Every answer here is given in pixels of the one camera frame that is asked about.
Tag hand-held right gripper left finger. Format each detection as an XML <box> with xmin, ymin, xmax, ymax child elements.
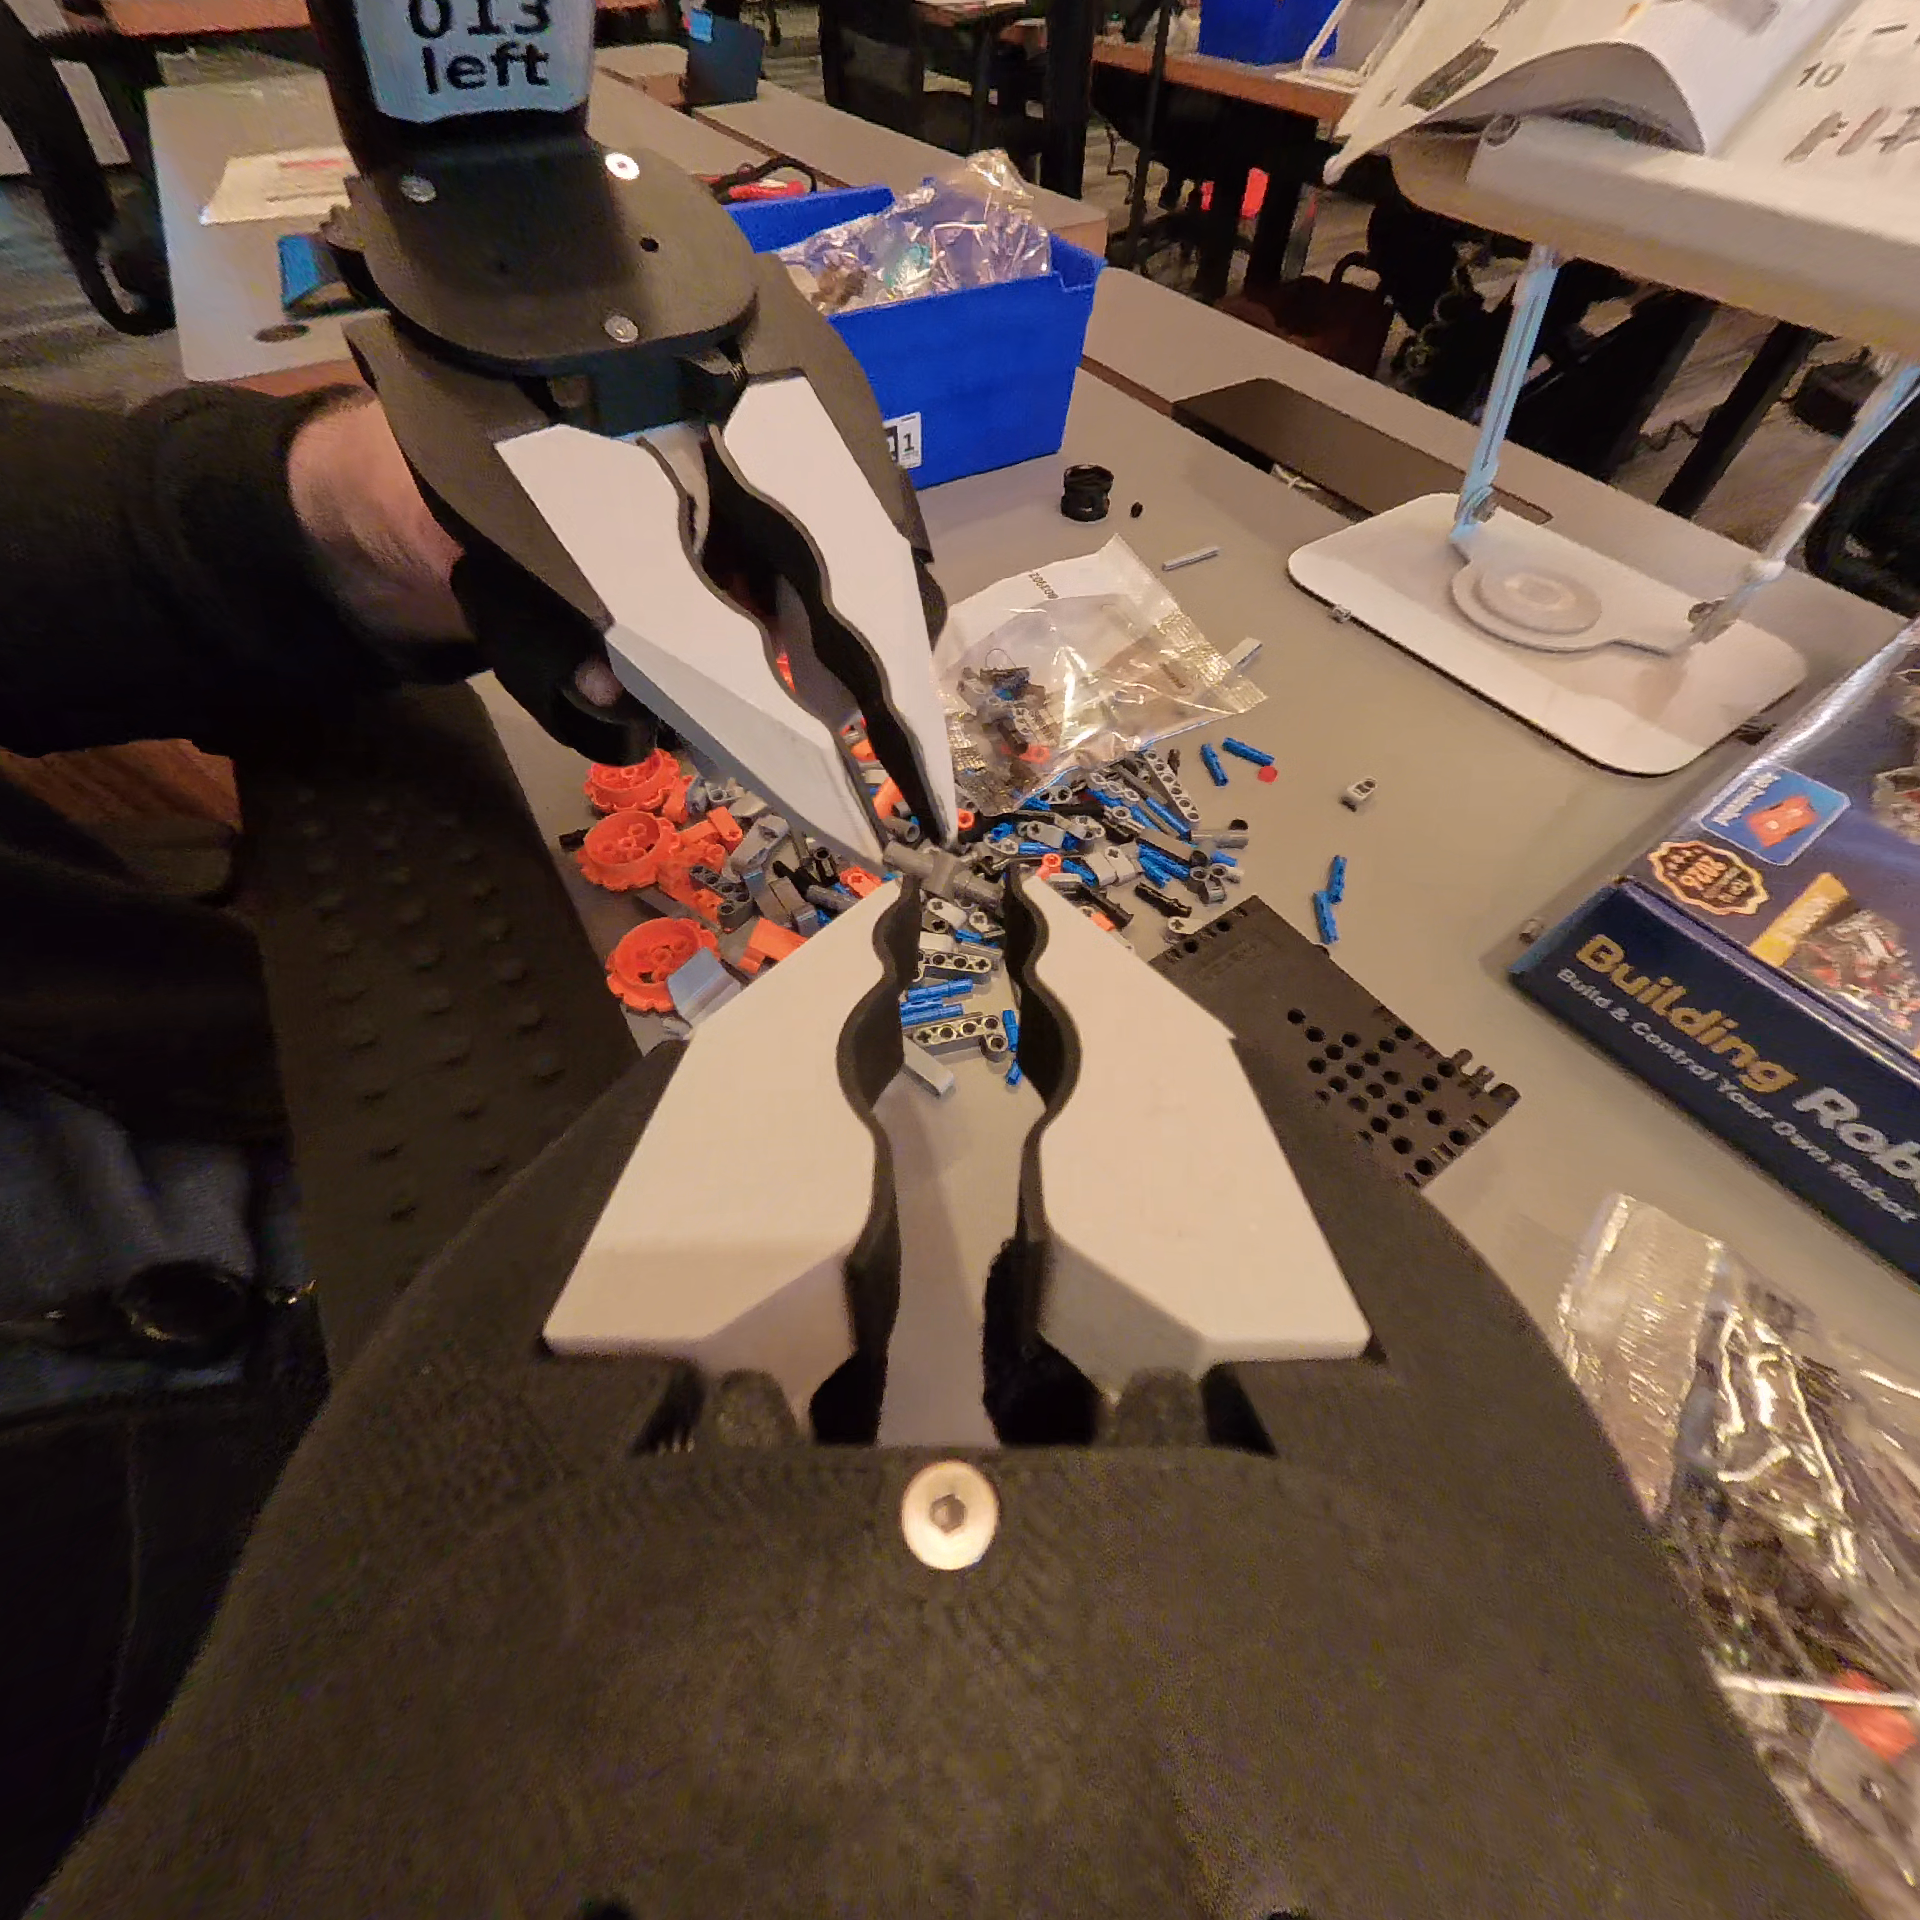
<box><xmin>541</xmin><ymin>886</ymin><xmax>912</xmax><ymax>1446</ymax></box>

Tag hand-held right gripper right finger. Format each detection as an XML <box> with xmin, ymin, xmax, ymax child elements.
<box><xmin>998</xmin><ymin>876</ymin><xmax>1369</xmax><ymax>1440</ymax></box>

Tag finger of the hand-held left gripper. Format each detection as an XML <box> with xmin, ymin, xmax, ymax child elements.
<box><xmin>703</xmin><ymin>370</ymin><xmax>960</xmax><ymax>840</ymax></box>
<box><xmin>494</xmin><ymin>422</ymin><xmax>887</xmax><ymax>868</ymax></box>

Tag black perforated motor block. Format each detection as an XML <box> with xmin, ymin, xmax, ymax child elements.
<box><xmin>1146</xmin><ymin>897</ymin><xmax>1519</xmax><ymax>1182</ymax></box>

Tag small clear white-label parts bag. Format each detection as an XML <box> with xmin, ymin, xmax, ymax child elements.
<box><xmin>934</xmin><ymin>532</ymin><xmax>1269</xmax><ymax>809</ymax></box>

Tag grey axle connector piece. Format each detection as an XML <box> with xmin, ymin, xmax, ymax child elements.
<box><xmin>881</xmin><ymin>835</ymin><xmax>1004</xmax><ymax>908</ymax></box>

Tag pile of small building parts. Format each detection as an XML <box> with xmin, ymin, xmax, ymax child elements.
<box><xmin>565</xmin><ymin>744</ymin><xmax>1256</xmax><ymax>1110</ymax></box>

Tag person's left forearm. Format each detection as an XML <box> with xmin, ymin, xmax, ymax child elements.
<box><xmin>0</xmin><ymin>382</ymin><xmax>399</xmax><ymax>756</ymax></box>

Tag person's left hand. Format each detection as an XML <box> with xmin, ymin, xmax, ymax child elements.
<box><xmin>283</xmin><ymin>399</ymin><xmax>470</xmax><ymax>665</ymax></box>

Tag cluster of orange wheels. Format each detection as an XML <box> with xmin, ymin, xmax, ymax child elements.
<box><xmin>577</xmin><ymin>750</ymin><xmax>721</xmax><ymax>1004</ymax></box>

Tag blue plastic bin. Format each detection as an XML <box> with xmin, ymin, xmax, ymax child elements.
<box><xmin>1196</xmin><ymin>0</ymin><xmax>1338</xmax><ymax>63</ymax></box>
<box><xmin>731</xmin><ymin>179</ymin><xmax>1109</xmax><ymax>494</ymax></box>

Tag dark tool case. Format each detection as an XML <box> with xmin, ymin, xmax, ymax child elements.
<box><xmin>275</xmin><ymin>222</ymin><xmax>367</xmax><ymax>315</ymax></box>

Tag white paper sheet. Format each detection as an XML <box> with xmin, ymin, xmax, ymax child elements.
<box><xmin>201</xmin><ymin>138</ymin><xmax>367</xmax><ymax>222</ymax></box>

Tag crinkled clear plastic bag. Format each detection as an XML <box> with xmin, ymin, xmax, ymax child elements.
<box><xmin>783</xmin><ymin>149</ymin><xmax>1056</xmax><ymax>315</ymax></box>

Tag grey work table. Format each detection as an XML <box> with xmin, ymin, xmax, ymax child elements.
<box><xmin>141</xmin><ymin>47</ymin><xmax>747</xmax><ymax>399</ymax></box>

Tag black dimpled pad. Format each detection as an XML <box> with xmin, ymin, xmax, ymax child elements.
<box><xmin>234</xmin><ymin>679</ymin><xmax>668</xmax><ymax>1370</ymax></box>

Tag wooden-edged table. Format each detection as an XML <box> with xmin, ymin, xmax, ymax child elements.
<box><xmin>898</xmin><ymin>0</ymin><xmax>1359</xmax><ymax>138</ymax></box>

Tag person's legs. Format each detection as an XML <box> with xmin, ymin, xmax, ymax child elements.
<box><xmin>0</xmin><ymin>750</ymin><xmax>330</xmax><ymax>1920</ymax></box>

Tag blue robot kit box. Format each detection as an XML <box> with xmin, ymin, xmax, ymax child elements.
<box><xmin>1509</xmin><ymin>616</ymin><xmax>1920</xmax><ymax>1282</ymax></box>

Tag large clear parts bag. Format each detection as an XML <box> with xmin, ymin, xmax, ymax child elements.
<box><xmin>1550</xmin><ymin>1192</ymin><xmax>1920</xmax><ymax>1920</ymax></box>

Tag white book stand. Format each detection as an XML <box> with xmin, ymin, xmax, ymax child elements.
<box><xmin>1287</xmin><ymin>106</ymin><xmax>1920</xmax><ymax>778</ymax></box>

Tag open instruction booklet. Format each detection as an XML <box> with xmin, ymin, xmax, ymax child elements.
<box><xmin>1325</xmin><ymin>0</ymin><xmax>1920</xmax><ymax>171</ymax></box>

